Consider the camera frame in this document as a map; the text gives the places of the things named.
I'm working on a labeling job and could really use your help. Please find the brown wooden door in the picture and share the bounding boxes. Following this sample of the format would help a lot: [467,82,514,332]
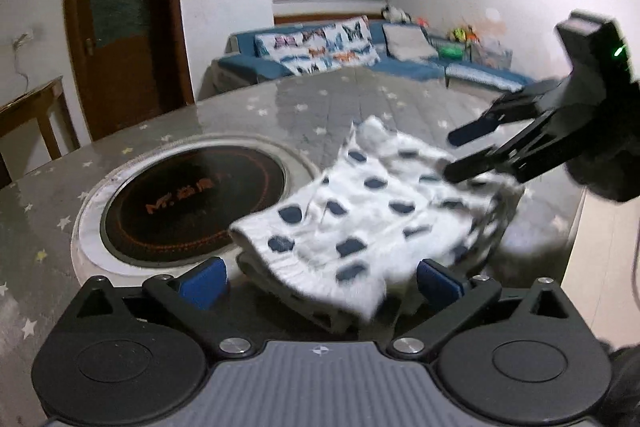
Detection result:
[62,0,196,142]

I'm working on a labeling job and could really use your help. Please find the clear plastic storage box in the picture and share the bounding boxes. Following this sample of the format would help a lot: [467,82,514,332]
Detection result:
[467,38,515,70]

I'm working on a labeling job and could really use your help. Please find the blue sofa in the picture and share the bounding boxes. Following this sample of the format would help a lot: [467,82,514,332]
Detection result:
[200,19,538,100]

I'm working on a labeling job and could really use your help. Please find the grey star quilted table cover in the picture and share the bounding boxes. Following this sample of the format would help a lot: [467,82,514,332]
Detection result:
[0,67,588,427]

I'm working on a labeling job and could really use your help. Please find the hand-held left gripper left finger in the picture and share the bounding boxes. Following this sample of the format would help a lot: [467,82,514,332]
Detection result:
[70,257,253,356]

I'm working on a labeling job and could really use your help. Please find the wooden side table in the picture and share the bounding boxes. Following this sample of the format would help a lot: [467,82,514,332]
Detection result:
[0,76,81,190]

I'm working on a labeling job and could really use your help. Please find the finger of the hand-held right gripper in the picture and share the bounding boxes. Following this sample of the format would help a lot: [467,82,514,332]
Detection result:
[444,107,576,184]
[447,79,568,146]

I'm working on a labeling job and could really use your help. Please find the thin wall cable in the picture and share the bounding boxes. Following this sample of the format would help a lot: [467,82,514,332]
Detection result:
[12,42,31,88]

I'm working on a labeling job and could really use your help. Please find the yellow green toy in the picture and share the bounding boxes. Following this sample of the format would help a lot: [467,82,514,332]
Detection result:
[450,26,483,44]

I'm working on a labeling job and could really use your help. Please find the beige cushion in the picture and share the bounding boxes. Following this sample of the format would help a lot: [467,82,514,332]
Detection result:
[384,26,438,60]

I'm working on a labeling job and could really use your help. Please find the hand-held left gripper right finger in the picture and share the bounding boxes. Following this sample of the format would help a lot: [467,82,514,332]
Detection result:
[390,259,573,355]

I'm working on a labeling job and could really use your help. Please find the round black induction hotplate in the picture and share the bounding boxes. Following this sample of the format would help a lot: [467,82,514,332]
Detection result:
[70,134,321,288]

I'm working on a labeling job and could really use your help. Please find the butterfly print pillow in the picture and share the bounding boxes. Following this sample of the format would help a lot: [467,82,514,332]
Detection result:
[255,18,381,75]

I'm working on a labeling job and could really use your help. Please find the white navy-dotted garment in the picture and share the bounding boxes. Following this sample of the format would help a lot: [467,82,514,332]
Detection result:
[229,116,526,335]

